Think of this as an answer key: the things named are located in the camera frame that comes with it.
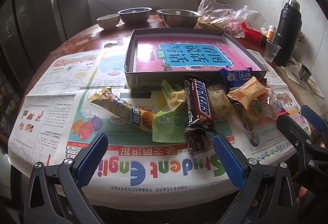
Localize colourful printed newspaper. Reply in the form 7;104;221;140
8;49;312;192

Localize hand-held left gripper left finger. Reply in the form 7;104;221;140
24;133;109;224

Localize large steel bowl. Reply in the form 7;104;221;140
156;9;202;29

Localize clear plastic cup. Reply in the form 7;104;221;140
265;39;282;62

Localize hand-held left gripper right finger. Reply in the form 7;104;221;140
213;134;305;224

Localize small steel bowl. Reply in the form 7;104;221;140
118;8;153;26

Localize orange snack packet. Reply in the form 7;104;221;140
227;77;269;109

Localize dark bar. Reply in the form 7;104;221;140
184;128;213;155

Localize blue biscuit packet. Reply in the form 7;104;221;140
219;67;253;91

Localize clear crumbly snack packet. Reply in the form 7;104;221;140
266;87;290;120

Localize clear plastic food bag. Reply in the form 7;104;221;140
197;0;258;38

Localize crumpled white paper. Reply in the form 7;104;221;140
286;58;325;98

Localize golden yellow snack bar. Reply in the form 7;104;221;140
88;87;157;133

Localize green yellow snack packet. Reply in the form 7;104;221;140
152;80;189;143

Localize brown chocolate bar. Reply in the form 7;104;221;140
184;75;216;133

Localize small steel cup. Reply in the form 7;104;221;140
298;64;312;82

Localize black thermos flask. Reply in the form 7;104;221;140
273;0;303;67

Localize pink printed book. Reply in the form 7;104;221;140
136;36;262;73

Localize small orange medicine bottle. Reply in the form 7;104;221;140
266;25;277;40

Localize dark refrigerator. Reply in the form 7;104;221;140
0;0;69;91

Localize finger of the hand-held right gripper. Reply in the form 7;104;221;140
276;114;328;186
300;105;328;149

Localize small ceramic bowl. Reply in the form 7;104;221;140
97;14;121;30

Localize grey cardboard box tray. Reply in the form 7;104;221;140
125;29;269;93

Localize red tissue pack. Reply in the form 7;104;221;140
241;11;268;46

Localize round cookie green label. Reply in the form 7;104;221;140
238;101;269;130

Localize crispy rice cake clear packet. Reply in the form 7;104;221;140
206;84;236;122

